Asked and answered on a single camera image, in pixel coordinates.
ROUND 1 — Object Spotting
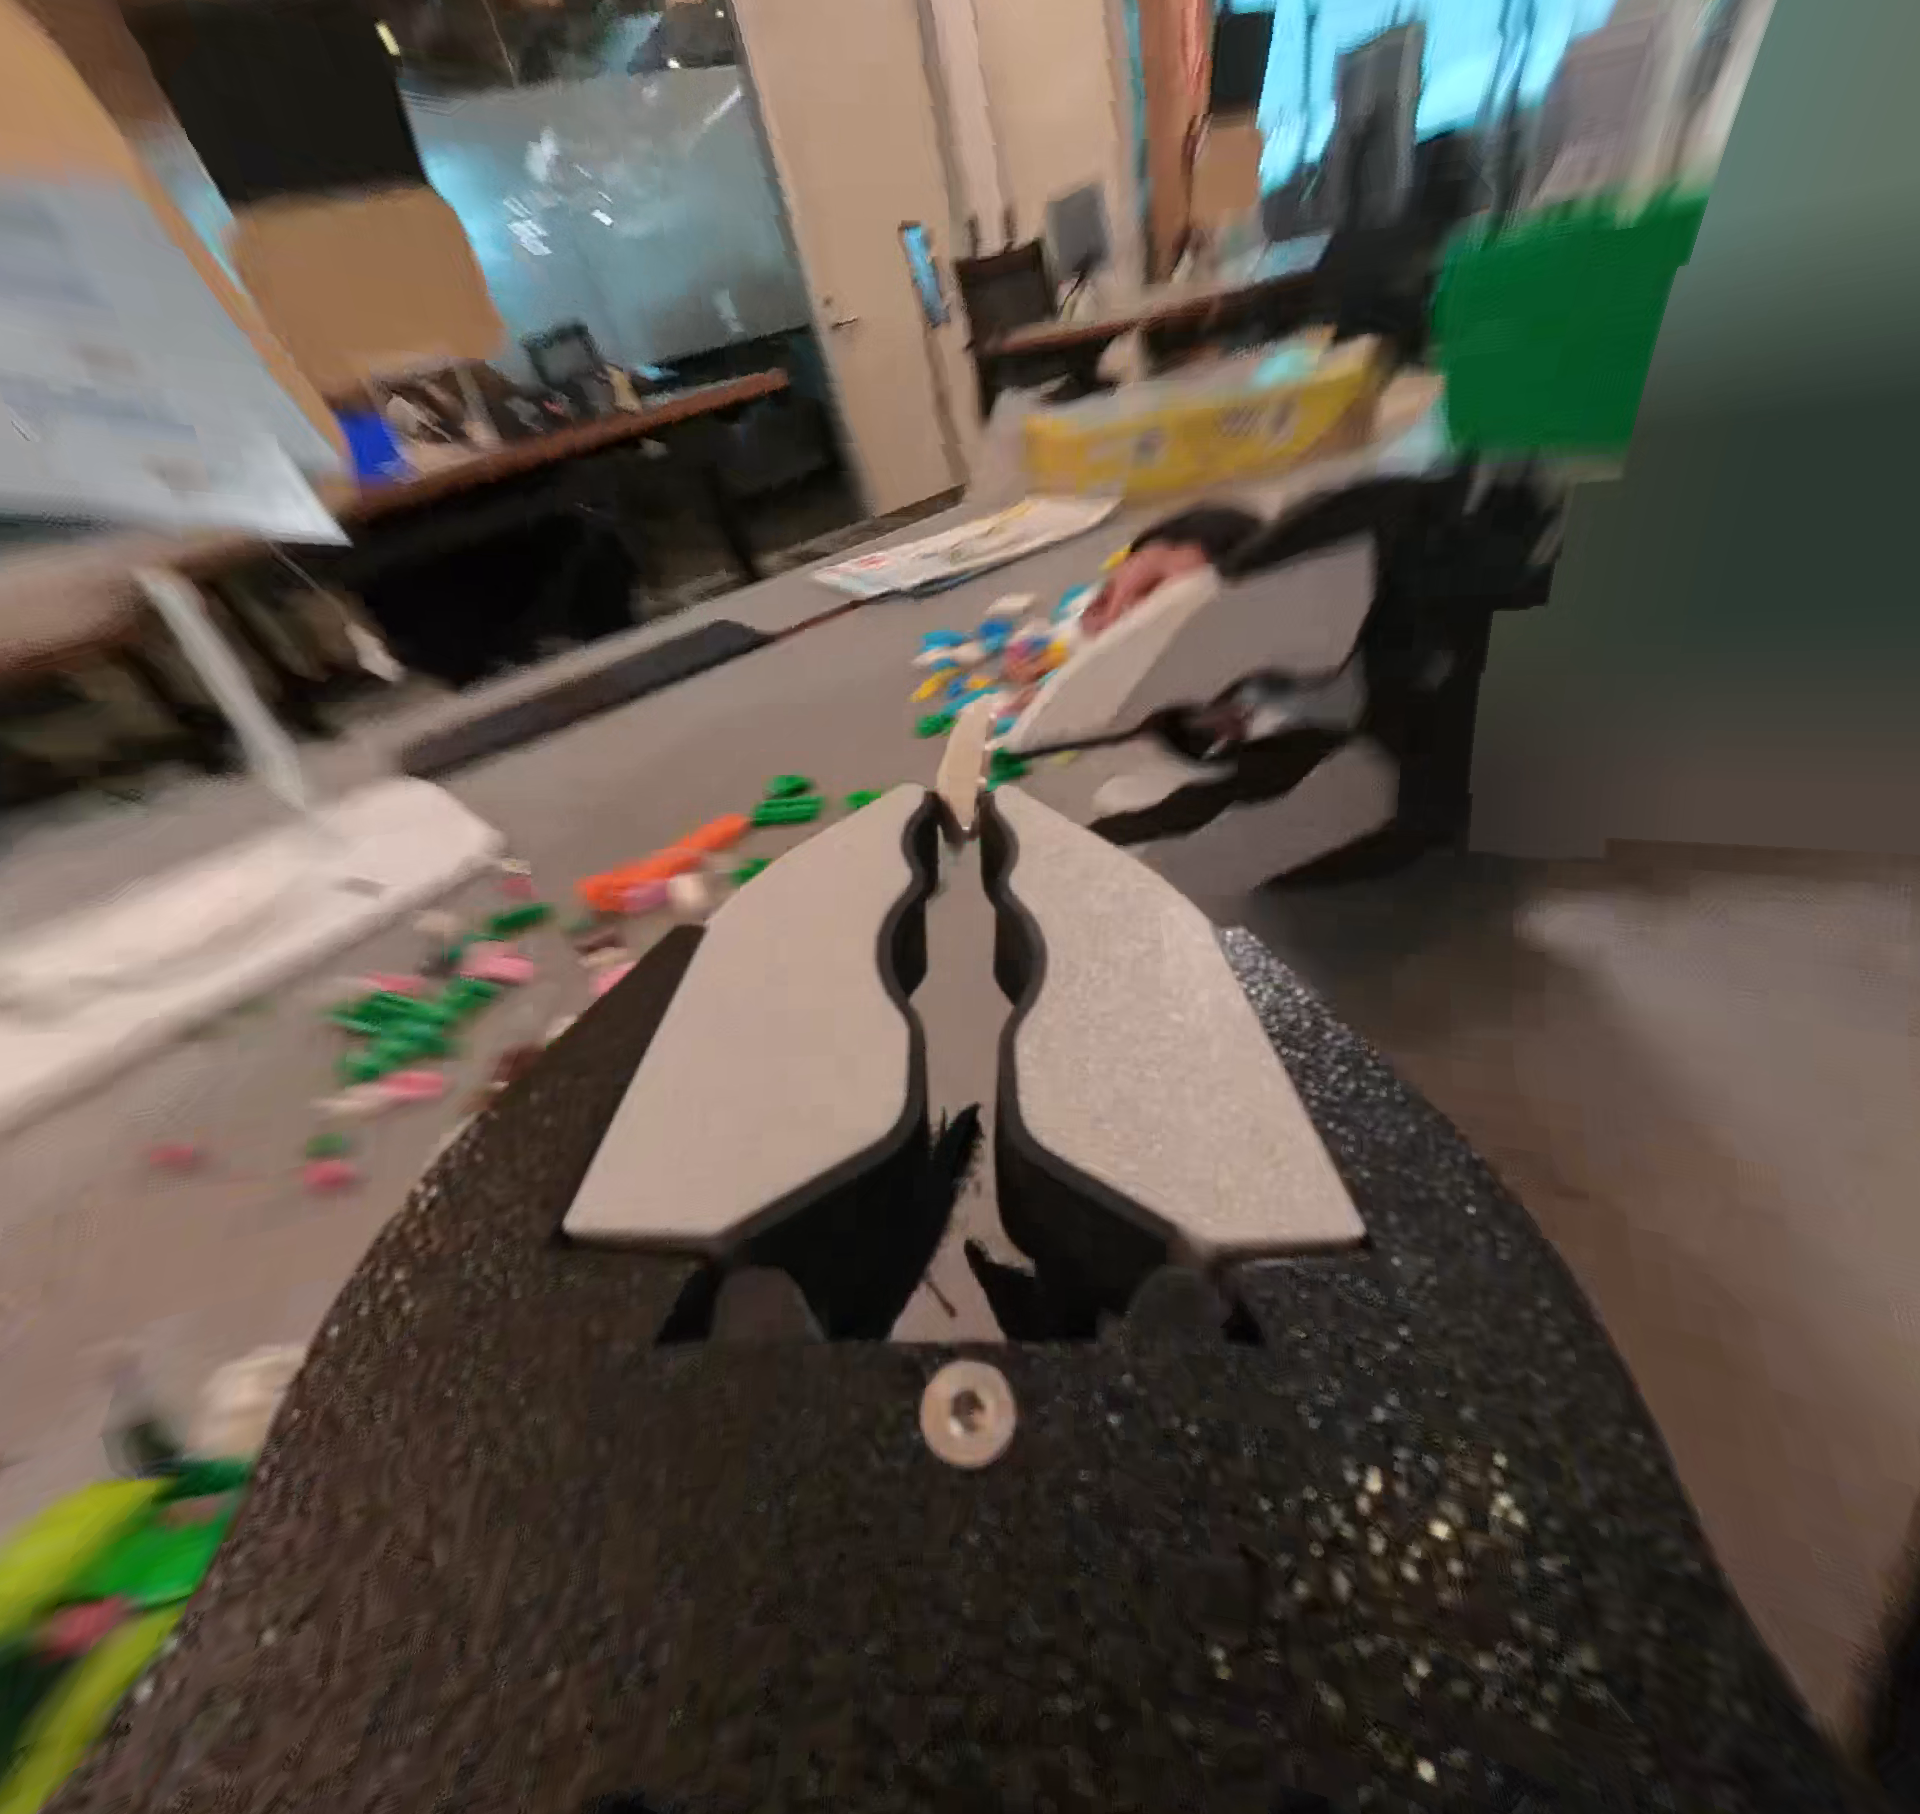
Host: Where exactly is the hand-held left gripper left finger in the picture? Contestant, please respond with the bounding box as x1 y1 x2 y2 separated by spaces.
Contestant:
562 785 963 1258

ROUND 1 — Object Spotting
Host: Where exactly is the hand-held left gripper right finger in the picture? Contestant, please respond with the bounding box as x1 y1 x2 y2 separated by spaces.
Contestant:
981 787 1368 1264

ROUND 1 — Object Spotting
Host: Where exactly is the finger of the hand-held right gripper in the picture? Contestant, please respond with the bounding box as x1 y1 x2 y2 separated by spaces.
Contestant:
1027 574 1221 754

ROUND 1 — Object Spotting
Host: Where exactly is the small white lego piece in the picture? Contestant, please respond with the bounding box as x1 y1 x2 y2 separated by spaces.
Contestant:
937 697 998 833

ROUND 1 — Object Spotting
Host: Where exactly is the pile of small colourful lego pieces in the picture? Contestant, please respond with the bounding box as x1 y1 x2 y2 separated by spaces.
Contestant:
908 581 1117 740

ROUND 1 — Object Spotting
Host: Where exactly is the lego instruction booklet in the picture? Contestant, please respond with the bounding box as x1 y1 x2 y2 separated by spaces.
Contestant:
810 493 1122 601

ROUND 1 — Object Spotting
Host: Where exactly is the orange lego piece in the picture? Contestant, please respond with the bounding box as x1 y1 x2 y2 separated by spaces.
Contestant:
578 814 753 915

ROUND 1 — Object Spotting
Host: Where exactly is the yellow cardboard lego box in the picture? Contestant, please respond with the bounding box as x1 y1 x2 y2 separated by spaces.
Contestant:
1020 332 1392 500

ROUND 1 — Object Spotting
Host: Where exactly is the cluster of green lego pieces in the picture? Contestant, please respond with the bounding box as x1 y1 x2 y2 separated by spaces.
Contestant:
322 899 555 1085

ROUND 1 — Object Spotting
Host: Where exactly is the yellow-green lego plant piece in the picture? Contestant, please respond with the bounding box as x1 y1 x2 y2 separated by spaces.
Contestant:
0 1459 256 1814

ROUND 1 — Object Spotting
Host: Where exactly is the black office chair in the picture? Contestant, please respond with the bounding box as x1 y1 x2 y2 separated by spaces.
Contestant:
956 238 1057 354

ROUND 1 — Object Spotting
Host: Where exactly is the white plastic bag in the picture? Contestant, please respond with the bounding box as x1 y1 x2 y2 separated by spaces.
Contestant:
0 775 506 1142

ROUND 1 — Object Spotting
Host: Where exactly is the wooden desk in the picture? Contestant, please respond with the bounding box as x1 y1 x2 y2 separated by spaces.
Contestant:
336 370 793 533

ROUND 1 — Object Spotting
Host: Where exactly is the brown cardboard box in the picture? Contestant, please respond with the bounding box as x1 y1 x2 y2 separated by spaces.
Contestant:
232 186 509 396

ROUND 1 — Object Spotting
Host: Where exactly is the pale blue printed sheet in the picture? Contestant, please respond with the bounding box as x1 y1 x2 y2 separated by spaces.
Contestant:
0 180 356 549

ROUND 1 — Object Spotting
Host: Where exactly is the black floor cable cover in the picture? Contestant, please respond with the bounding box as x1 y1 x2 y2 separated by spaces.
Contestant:
397 620 775 781

